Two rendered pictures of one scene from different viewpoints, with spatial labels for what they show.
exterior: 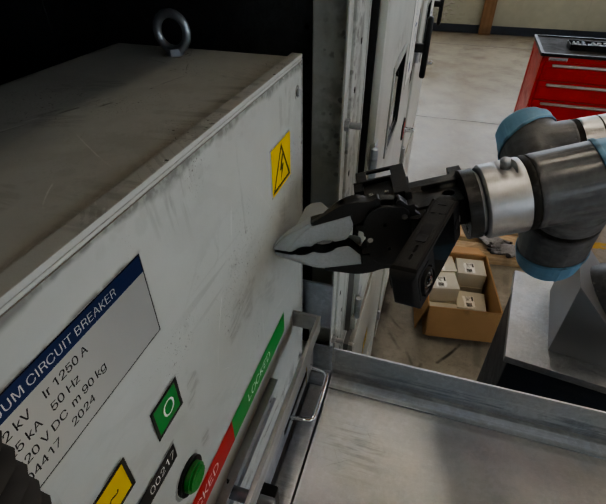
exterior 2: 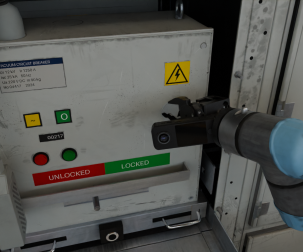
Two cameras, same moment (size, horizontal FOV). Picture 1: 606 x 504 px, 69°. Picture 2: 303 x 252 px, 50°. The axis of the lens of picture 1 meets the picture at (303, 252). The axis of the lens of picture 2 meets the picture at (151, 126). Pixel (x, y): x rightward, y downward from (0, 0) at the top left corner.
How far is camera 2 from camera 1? 50 cm
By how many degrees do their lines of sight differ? 48
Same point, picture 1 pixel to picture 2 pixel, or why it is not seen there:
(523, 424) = not seen: outside the picture
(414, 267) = (156, 125)
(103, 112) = (111, 25)
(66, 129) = (94, 26)
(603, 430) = not seen: outside the picture
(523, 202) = (231, 131)
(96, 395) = (35, 84)
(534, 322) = not seen: outside the picture
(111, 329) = (45, 71)
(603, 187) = (264, 142)
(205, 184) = (104, 53)
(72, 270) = (37, 47)
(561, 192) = (246, 134)
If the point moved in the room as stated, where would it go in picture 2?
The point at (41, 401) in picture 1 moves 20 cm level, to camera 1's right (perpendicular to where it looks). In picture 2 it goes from (18, 71) to (51, 115)
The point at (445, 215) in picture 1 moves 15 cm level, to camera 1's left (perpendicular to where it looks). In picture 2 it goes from (199, 119) to (152, 89)
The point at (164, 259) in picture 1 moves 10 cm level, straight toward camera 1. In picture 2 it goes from (74, 66) to (30, 82)
